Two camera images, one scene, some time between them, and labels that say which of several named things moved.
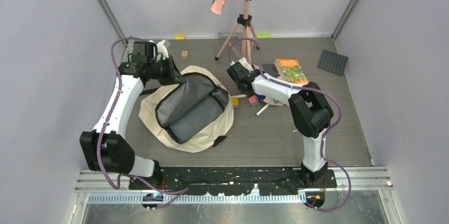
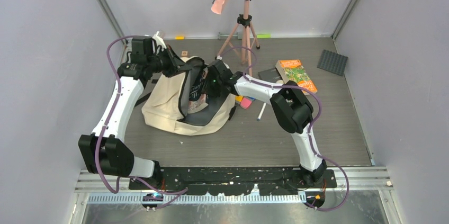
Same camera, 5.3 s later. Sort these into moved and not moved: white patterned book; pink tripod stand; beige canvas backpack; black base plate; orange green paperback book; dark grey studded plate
Moved: white patterned book; beige canvas backpack
Not moved: pink tripod stand; dark grey studded plate; orange green paperback book; black base plate
